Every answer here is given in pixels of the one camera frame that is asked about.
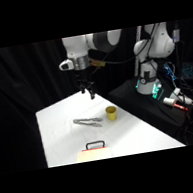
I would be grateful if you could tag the silver metal tongs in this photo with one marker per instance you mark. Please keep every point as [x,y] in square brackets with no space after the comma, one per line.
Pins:
[87,121]

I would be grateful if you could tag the blue-lit keyboard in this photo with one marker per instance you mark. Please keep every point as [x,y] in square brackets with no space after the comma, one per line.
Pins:
[191,70]

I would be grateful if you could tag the yellow cup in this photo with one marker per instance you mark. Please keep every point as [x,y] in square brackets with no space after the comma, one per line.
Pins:
[111,114]

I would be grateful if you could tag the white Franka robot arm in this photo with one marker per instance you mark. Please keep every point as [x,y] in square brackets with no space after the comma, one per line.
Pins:
[76,47]

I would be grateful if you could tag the light wooden drawer cabinet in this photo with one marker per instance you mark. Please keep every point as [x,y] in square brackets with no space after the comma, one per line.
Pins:
[93,155]

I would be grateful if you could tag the black curtain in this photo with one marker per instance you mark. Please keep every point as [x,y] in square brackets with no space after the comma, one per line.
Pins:
[21,82]

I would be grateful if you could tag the green-lit control box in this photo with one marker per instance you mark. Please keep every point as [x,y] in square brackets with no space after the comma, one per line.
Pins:
[157,90]

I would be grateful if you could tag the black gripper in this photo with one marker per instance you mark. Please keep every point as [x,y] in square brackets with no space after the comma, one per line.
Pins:
[82,77]

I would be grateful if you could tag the white cylinder with red tip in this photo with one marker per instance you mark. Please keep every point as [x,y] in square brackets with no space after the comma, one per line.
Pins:
[173,102]

